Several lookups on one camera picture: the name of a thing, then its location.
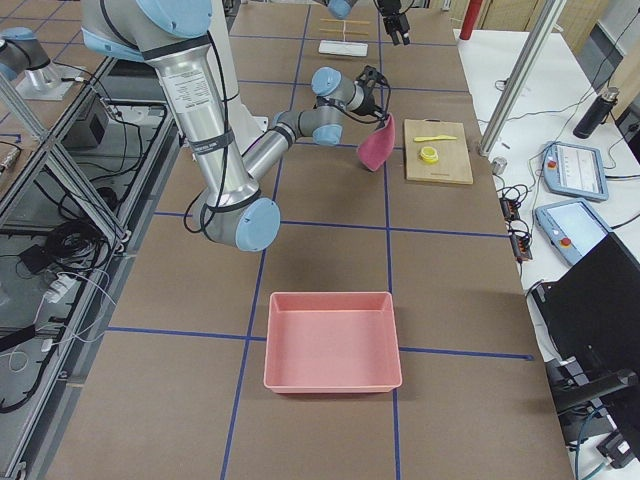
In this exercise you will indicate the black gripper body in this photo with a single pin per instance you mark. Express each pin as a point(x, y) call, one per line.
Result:
point(391, 20)

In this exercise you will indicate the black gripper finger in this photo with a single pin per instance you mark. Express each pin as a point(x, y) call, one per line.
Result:
point(392, 29)
point(403, 28)
point(382, 119)

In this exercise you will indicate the pink cloth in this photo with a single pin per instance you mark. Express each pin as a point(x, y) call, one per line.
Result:
point(377, 147)

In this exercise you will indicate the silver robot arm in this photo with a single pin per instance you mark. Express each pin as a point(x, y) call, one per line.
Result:
point(175, 38)
point(340, 9)

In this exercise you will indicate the white rectangular tray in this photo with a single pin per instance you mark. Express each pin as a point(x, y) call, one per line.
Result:
point(342, 48)

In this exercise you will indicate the yellow plastic knife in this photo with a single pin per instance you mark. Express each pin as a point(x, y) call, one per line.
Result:
point(420, 139)

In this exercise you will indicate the red cylinder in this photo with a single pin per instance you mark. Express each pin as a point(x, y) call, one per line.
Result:
point(470, 18)

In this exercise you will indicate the bamboo cutting board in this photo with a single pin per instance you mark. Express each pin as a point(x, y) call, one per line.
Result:
point(454, 165)

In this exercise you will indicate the black orange connector box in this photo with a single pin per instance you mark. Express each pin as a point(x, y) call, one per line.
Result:
point(520, 248)

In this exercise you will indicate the far teach pendant tablet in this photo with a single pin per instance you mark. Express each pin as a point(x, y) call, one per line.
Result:
point(575, 171)

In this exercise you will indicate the teach pendant tablet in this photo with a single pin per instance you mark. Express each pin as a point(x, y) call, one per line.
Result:
point(575, 171)
point(573, 227)

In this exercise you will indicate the black thermos bottle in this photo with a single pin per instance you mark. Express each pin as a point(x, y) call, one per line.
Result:
point(597, 112)

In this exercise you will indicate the near teach pendant tablet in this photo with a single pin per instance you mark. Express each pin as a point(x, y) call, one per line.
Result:
point(573, 227)

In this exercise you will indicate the pink plastic bin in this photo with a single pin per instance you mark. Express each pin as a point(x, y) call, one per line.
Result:
point(331, 343)

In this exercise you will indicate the black laptop monitor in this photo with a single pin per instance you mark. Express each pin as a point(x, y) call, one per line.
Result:
point(592, 316)

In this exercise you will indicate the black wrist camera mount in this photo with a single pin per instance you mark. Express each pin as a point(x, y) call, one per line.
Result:
point(367, 82)

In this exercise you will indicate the aluminium frame post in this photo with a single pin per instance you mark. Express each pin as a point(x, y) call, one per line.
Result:
point(524, 64)

